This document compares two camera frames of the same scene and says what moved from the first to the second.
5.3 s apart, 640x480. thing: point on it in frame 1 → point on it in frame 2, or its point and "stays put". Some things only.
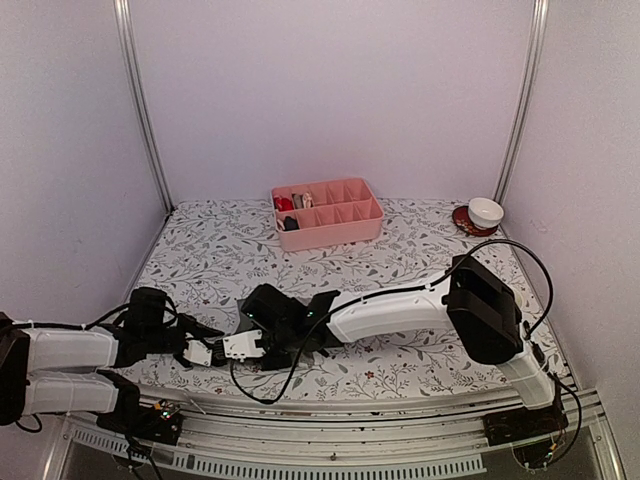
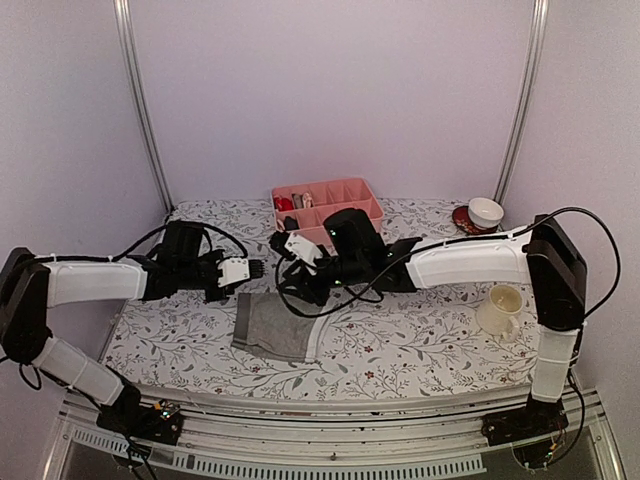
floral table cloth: [208, 259] stays put
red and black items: [283, 204] stays put
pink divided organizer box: [326, 213] stays put
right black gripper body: [282, 336] → [351, 269]
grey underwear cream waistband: [304, 201] stays put
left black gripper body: [182, 319] → [220, 295]
